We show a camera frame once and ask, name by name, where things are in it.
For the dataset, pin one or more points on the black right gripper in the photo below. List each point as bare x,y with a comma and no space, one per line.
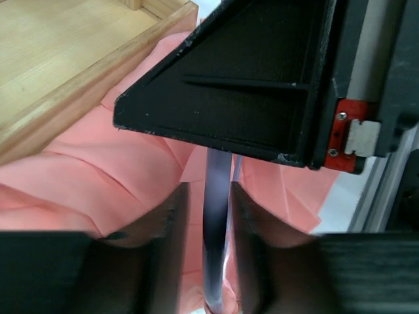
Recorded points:
371,98

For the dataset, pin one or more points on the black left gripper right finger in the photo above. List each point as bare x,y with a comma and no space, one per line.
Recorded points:
283,270

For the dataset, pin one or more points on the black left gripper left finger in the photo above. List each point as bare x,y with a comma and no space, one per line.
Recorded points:
136,269

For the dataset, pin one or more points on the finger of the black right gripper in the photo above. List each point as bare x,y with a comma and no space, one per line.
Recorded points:
248,80

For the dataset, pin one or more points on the purple clothes hanger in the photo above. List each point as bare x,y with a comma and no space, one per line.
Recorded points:
215,225

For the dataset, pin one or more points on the pink skirt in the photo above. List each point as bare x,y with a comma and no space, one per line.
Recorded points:
94,177

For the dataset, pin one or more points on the wooden clothes rack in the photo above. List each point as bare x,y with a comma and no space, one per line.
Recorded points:
59,59

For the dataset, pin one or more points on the aluminium mounting rail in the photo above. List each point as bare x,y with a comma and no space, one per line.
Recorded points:
379,193

